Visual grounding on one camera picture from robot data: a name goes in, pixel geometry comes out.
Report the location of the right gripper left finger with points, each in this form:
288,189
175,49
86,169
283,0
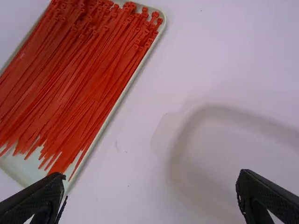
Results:
30,203

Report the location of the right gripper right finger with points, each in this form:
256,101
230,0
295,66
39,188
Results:
268,200

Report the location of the pale tray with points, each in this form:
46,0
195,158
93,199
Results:
14,168

